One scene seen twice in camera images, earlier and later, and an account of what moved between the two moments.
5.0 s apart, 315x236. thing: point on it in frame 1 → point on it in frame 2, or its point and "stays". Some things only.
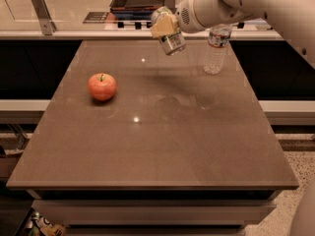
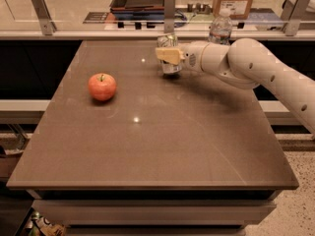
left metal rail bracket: (47, 26) stays
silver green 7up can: (173, 42) → (168, 41)
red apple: (101, 87) stays
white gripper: (184, 16) → (191, 58)
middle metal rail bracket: (169, 0) stays
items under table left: (38, 225) stays
